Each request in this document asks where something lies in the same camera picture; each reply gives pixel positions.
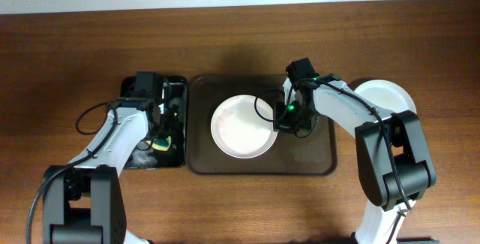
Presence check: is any yellow green sponge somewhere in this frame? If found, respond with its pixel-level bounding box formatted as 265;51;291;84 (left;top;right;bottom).
152;136;172;152

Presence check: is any pink plate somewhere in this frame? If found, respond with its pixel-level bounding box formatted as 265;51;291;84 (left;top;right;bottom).
210;95;278;159

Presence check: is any white plate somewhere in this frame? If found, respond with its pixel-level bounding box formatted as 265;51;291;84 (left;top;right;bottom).
354;80;417;113

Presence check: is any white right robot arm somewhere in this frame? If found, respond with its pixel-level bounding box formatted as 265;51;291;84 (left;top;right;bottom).
272;58;437;243

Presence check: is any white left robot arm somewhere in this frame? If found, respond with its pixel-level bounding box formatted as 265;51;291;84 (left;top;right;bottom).
34;71;188;244

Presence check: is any black sponge tray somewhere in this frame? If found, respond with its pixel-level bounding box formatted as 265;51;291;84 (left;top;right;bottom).
121;71;188;170

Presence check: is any dark brown serving tray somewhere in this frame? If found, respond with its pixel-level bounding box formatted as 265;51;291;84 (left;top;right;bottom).
185;75;338;176

